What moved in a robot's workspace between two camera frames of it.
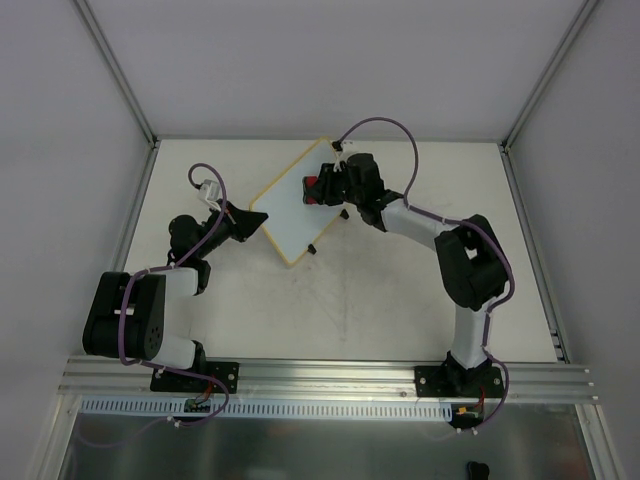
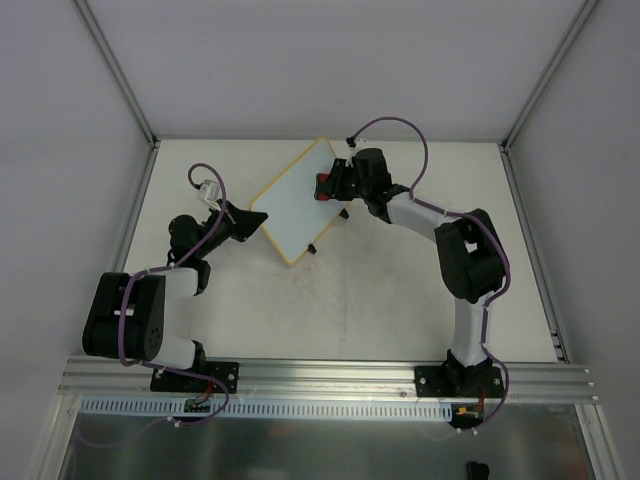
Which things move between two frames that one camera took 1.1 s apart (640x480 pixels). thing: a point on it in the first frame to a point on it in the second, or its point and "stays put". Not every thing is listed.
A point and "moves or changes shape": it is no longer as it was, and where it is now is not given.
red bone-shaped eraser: (309, 184) moves or changes shape
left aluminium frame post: (118, 71) stays put
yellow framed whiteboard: (292, 225) stays put
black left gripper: (235, 223) stays put
